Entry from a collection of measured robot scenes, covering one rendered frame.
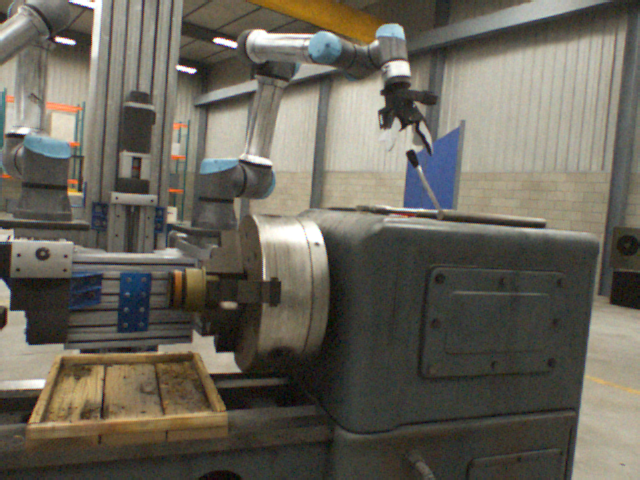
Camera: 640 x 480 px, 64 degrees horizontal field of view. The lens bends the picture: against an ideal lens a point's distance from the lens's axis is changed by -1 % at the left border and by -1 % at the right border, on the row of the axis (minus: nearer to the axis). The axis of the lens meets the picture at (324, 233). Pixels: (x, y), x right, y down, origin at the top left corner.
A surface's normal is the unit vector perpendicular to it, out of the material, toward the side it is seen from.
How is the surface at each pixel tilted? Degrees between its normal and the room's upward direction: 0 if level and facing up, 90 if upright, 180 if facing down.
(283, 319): 98
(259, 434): 90
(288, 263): 60
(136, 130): 90
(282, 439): 90
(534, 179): 90
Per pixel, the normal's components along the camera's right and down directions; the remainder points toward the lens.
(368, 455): 0.35, 0.24
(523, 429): 0.30, 0.47
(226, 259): 0.33, -0.58
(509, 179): -0.79, -0.04
